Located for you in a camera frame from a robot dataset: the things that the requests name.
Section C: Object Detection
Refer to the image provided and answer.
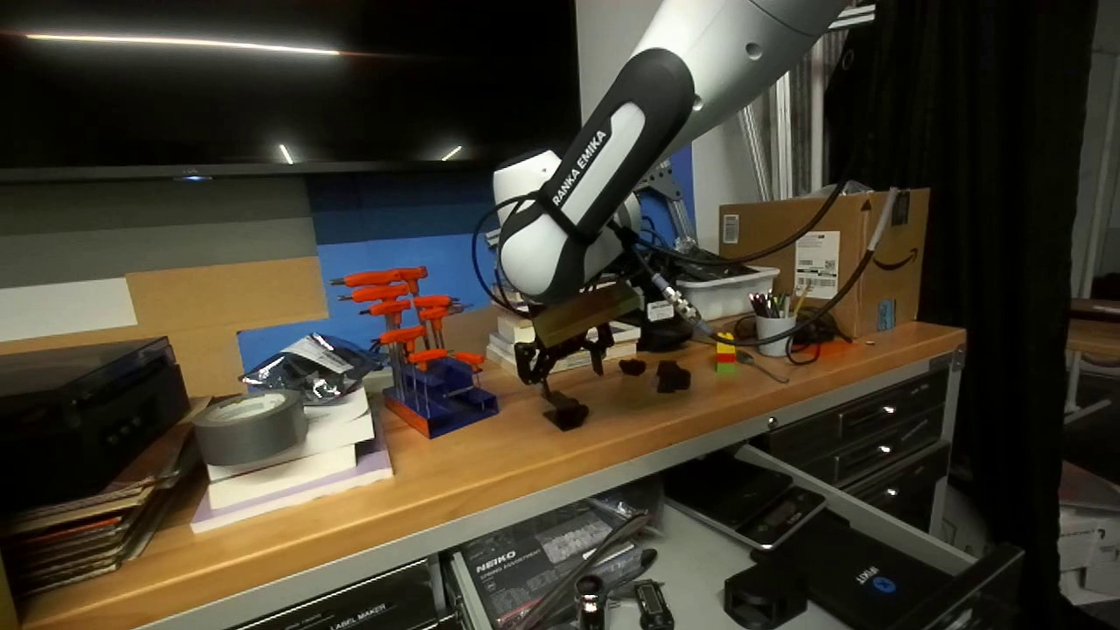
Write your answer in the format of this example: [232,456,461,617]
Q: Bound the black label printer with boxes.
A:
[634,293,698,356]

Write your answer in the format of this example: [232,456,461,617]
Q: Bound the white plastic bin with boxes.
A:
[676,258,785,324]

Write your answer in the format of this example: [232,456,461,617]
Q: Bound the black ribbed tray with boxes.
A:
[676,244,757,283]

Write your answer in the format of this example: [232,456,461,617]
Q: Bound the black metal drawer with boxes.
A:
[443,436,1028,630]

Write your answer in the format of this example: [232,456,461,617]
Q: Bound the white paper sheet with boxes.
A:
[0,277,139,347]

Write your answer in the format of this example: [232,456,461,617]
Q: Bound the blue hex key stand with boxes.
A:
[380,353,504,442]

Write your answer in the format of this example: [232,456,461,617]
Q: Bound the black wall monitor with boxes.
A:
[0,0,585,184]

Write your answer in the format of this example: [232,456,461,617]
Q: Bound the white book stack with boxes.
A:
[204,381,379,515]

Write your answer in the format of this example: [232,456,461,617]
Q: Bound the white pen cup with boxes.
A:
[751,310,799,361]

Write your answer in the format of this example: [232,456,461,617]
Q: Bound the assorted pens bunch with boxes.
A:
[746,286,807,322]

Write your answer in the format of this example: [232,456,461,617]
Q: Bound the chunky black plastic part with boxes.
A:
[651,356,694,394]

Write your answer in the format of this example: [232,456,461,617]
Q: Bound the black coiled cable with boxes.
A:
[779,329,831,366]

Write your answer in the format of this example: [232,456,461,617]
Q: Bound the black equipment case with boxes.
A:
[0,335,193,519]

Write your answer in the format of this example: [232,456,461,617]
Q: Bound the black drawer cabinet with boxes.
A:
[237,353,972,630]

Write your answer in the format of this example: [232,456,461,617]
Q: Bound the stack of books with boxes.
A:
[483,304,645,385]

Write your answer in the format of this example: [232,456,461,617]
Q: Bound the steel wall rail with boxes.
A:
[834,0,880,30]

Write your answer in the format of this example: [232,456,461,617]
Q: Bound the blue backing board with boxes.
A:
[235,136,700,378]

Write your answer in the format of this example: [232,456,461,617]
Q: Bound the brown cardboard box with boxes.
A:
[714,184,933,342]

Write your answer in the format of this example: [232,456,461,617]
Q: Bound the black box blue logo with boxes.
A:
[751,506,987,630]

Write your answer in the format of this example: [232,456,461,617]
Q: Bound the lavender foam slab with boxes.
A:
[186,445,399,538]

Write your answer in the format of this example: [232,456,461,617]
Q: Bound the black curtain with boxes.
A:
[825,0,1105,630]

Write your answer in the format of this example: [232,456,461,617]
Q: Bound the black cylindrical tool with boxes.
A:
[571,566,611,630]

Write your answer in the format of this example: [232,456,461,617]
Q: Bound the stack of dark folders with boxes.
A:
[0,399,211,605]

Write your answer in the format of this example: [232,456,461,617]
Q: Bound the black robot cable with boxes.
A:
[468,188,904,353]

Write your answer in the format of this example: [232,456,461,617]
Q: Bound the colourful toy brick stack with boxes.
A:
[712,329,742,381]

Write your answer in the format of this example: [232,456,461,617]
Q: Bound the black digital kitchen scale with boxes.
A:
[698,456,831,550]

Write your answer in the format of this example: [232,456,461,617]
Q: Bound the crumpled silver foil bag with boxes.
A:
[237,332,394,412]

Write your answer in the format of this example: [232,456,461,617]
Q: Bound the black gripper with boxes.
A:
[515,324,618,388]

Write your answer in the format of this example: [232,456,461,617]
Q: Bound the black hand tool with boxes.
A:
[627,573,680,630]

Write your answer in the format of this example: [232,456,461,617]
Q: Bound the white storage boxes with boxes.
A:
[1056,457,1120,608]

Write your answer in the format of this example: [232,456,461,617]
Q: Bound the brown cardboard sheet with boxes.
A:
[0,256,334,407]

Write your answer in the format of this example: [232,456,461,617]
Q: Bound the grey duct tape roll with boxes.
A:
[189,388,313,473]

